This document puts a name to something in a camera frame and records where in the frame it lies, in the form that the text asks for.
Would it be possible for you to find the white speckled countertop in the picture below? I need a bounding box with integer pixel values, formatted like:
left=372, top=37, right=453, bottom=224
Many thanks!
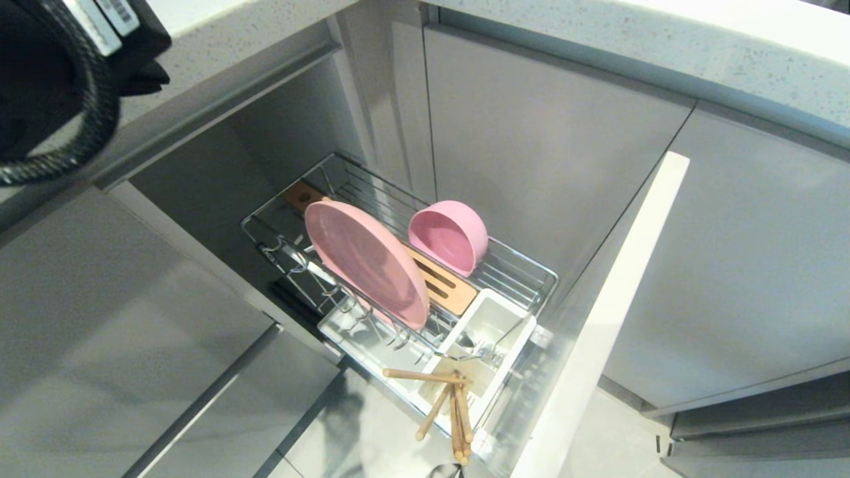
left=120, top=0, right=850, bottom=148

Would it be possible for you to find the low grey drawer front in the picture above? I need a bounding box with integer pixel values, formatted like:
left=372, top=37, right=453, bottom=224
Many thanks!
left=662, top=384, right=850, bottom=478

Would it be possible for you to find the black cable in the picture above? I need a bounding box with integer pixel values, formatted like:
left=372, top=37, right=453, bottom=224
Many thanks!
left=0, top=0, right=122, bottom=187

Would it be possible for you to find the clear drip tray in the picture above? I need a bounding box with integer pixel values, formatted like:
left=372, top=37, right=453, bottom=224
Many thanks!
left=317, top=302, right=440, bottom=394

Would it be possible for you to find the grey cabinet door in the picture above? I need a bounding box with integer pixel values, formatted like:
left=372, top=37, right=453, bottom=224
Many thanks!
left=601, top=106, right=850, bottom=410

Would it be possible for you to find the pink plate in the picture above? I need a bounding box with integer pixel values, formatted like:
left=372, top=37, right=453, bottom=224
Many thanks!
left=304, top=199, right=431, bottom=331

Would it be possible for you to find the small grey drawer front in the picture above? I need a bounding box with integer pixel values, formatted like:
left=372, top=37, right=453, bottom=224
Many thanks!
left=141, top=327, right=341, bottom=478

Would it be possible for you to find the wooden chopstick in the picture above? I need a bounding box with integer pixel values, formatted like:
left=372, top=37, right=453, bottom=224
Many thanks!
left=416, top=382, right=456, bottom=442
left=455, top=398, right=470, bottom=466
left=382, top=368, right=473, bottom=386
left=450, top=385, right=462, bottom=461
left=458, top=385, right=475, bottom=444

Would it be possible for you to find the white utensil caddy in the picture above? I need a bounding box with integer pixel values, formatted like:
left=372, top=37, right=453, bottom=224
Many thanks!
left=410, top=287, right=538, bottom=434

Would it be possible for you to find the large grey drawer front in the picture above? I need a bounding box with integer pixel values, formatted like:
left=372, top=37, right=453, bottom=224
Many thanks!
left=0, top=186, right=275, bottom=478

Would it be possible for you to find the chrome wire dish rack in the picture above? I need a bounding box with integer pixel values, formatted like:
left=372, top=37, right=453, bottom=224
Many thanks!
left=241, top=153, right=559, bottom=460

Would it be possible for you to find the pink bowl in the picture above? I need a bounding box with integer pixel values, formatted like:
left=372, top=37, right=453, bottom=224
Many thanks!
left=408, top=200, right=490, bottom=278

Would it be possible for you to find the open white-edged cabinet door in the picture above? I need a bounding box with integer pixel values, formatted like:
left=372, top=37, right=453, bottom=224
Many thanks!
left=479, top=151, right=691, bottom=478

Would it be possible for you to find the grey cabinet panel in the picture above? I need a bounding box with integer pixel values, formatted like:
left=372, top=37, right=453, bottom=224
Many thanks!
left=423, top=25, right=696, bottom=293

